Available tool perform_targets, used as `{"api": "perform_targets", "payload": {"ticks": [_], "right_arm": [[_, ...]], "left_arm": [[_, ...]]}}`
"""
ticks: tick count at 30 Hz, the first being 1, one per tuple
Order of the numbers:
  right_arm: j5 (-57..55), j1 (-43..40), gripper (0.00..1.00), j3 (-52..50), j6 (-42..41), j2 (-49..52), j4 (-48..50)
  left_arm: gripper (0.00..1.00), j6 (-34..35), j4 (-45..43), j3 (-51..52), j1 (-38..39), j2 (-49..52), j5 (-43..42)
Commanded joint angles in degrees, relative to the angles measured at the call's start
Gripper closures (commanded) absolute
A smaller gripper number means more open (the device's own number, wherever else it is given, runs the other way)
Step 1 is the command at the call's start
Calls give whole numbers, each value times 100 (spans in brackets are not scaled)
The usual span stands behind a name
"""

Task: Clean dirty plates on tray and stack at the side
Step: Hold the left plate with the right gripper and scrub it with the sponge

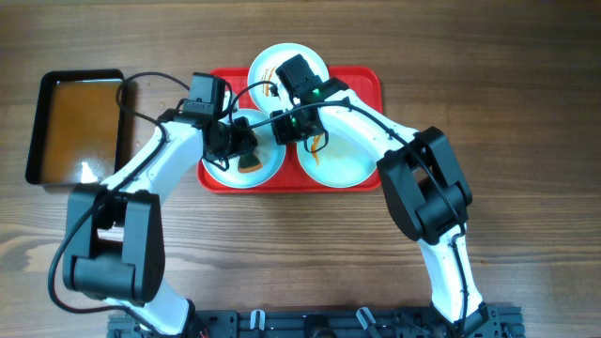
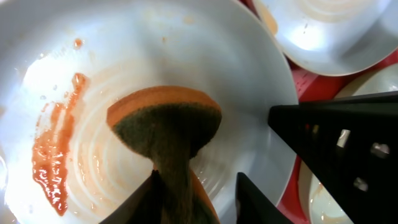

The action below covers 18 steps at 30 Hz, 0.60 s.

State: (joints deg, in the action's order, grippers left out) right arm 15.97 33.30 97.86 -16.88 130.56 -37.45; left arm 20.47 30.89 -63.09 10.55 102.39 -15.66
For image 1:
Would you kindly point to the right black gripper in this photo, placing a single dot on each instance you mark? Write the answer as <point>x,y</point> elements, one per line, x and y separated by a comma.
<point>284,135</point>

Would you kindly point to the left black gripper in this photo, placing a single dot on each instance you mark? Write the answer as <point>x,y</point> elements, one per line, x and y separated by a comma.
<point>244,142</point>

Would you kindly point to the white plate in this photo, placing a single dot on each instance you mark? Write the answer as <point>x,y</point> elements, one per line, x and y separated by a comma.
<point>272,96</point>
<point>333,161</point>
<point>269,152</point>

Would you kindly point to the orange green sponge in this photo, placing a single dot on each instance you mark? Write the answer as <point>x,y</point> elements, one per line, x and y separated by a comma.
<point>248,163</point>

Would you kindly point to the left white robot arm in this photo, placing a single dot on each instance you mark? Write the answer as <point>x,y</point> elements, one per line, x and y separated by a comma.
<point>113,250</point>

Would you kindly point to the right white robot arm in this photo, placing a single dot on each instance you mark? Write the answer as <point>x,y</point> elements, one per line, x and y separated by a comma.
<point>425,190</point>

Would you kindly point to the red plastic tray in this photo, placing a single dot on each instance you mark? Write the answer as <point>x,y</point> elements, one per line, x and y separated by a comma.
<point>291,178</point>

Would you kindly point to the black water basin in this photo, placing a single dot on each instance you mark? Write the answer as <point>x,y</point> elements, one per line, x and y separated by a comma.
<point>78,128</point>

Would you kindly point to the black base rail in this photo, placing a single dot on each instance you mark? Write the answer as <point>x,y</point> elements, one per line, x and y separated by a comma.
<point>489,321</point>

